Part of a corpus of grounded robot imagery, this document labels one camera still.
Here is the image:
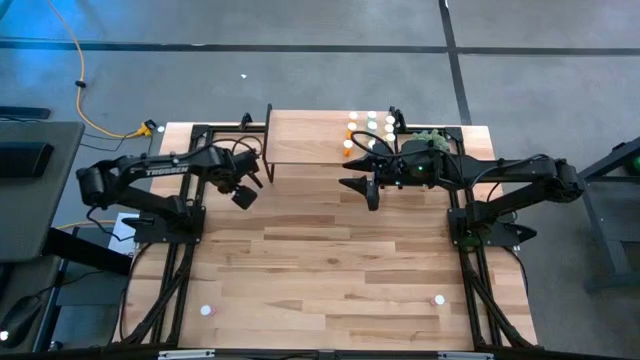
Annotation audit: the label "green artificial potted plant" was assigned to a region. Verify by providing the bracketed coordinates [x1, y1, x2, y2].
[412, 128, 452, 151]

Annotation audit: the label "grey desk top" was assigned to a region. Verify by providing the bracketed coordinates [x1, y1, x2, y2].
[0, 121, 85, 265]

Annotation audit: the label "wooden shelf black metal legs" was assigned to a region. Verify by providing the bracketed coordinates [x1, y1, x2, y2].
[261, 103, 401, 185]

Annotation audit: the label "grey metal cart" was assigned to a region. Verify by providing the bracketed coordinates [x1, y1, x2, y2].
[549, 135, 640, 294]

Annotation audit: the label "white paper sheet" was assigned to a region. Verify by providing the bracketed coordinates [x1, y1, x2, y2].
[106, 212, 143, 257]

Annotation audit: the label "black flat bar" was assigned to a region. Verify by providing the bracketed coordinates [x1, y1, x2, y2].
[0, 105, 53, 121]

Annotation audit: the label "black cable bundle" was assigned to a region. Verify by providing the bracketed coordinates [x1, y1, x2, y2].
[118, 242, 196, 347]
[457, 247, 535, 349]

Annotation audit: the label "yellow extension cable with plug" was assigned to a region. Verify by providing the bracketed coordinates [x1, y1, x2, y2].
[47, 0, 154, 139]

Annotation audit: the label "black rectangular device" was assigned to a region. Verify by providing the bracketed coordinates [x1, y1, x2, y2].
[0, 141, 55, 180]

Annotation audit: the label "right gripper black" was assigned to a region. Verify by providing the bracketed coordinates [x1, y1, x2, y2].
[338, 149, 404, 212]

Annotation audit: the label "black desk support beam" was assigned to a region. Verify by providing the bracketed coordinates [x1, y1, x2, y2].
[42, 227, 134, 277]

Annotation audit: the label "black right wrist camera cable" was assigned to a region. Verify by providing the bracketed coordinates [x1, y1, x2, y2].
[348, 129, 399, 157]

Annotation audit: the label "dark grey side desk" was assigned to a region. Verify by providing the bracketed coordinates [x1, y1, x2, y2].
[0, 257, 64, 354]

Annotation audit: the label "black computer mouse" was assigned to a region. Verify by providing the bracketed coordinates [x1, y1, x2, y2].
[0, 294, 46, 350]

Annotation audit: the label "silver metal bracket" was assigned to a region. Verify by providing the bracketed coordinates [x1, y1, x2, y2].
[436, 351, 495, 360]
[157, 349, 217, 360]

